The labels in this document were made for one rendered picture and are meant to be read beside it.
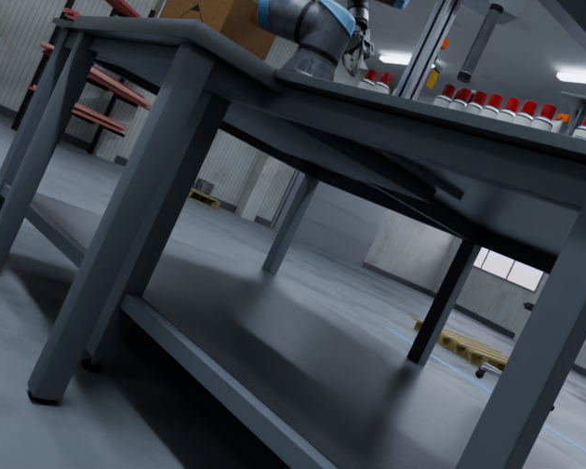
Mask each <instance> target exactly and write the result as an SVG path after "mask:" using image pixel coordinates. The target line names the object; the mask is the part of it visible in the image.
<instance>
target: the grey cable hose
mask: <svg viewBox="0 0 586 469"><path fill-rule="evenodd" d="M503 10H504V8H503V7H502V6H500V5H498V4H491V6H490V8H489V10H488V12H487V14H486V17H485V19H484V22H483V24H482V26H481V28H480V30H479V33H478V35H477V36H476V38H475V40H474V43H473V45H472V47H471V49H470V51H469V54H468V56H467V58H466V60H465V62H464V64H463V66H462V68H461V70H460V71H459V74H458V76H457V79H458V80H460V81H461V82H463V83H470V80H471V78H472V75H473V72H474V70H475V67H476V65H477V63H478V61H479V60H480V57H481V55H482V53H483V52H484V50H485V47H486V44H487V42H488V40H489V38H490V36H491V34H492V32H493V30H494V28H495V26H496V24H497V21H498V20H499V16H501V14H502V12H503Z"/></svg>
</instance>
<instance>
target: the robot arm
mask: <svg viewBox="0 0 586 469"><path fill-rule="evenodd" d="M315 1H316V0H259V3H258V9H257V18H258V23H259V26H260V28H261V29H263V30H265V31H267V32H269V33H271V34H273V35H277V36H280V37H282V38H284V39H286V40H288V41H291V42H293V43H296V44H298V45H299V47H298V49H297V51H296V52H295V54H294V55H293V56H292V57H291V58H290V59H289V60H288V61H287V62H286V63H285V64H284V65H283V66H282V68H281V69H280V70H285V71H289V72H292V73H297V74H304V75H309V76H312V77H316V78H321V79H325V80H329V81H333V80H334V73H335V71H336V69H337V66H338V64H339V62H340V59H341V60H342V62H343V64H344V66H345V68H346V70H347V72H348V73H349V75H350V76H351V77H355V76H356V75H357V74H358V70H359V69H360V70H364V71H365V70H366V64H365V63H364V60H366V59H368V58H370V57H371V55H372V56H374V43H373V42H372V41H370V30H368V28H367V25H368V0H347V9H345V8H344V7H342V6H341V5H340V4H338V3H336V2H334V1H333V0H319V4H317V3H315ZM375 1H378V2H380V3H382V4H385V5H387V6H390V7H395V8H398V9H404V8H405V7H406V5H407V3H408V1H409V0H375ZM371 46H373V49H372V51H371Z"/></svg>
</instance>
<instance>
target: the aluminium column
mask: <svg viewBox="0 0 586 469"><path fill-rule="evenodd" d="M462 1H463V0H437V3H436V5H435V7H434V9H433V12H432V14H431V16H430V18H429V20H428V22H427V24H426V26H425V28H424V30H423V33H422V35H421V37H420V40H419V41H418V43H417V45H416V48H415V50H414V52H413V54H412V56H411V58H410V60H409V63H408V65H407V67H406V69H405V71H404V73H403V75H402V78H401V80H400V82H399V84H398V86H397V88H396V90H395V92H394V94H393V95H394V96H397V97H402V98H406V99H410V100H414V101H415V100H416V99H417V97H418V95H419V93H420V90H421V88H422V86H423V84H424V82H425V80H426V78H427V76H428V73H429V71H430V70H431V68H432V66H433V63H434V61H435V58H436V56H437V54H438V52H439V50H440V48H441V46H442V45H443V42H444V40H445V38H446V35H447V33H448V31H449V29H450V26H451V24H452V22H453V20H454V19H455V17H456V15H457V13H458V10H459V7H460V5H461V3H462Z"/></svg>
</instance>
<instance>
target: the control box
mask: <svg viewBox="0 0 586 469"><path fill-rule="evenodd" d="M525 1H526V0H463V1H462V4H463V5H465V6H466V7H468V8H470V9H472V10H474V11H476V12H477V13H479V14H481V15H483V16H486V14H487V12H488V10H489V8H490V6H491V4H498V5H500V6H502V7H503V8H504V10H503V12H502V14H501V16H499V20H498V21H497V24H499V25H503V24H506V23H508V22H510V21H512V20H515V19H517V18H518V16H519V13H520V11H521V9H522V7H523V5H524V3H525Z"/></svg>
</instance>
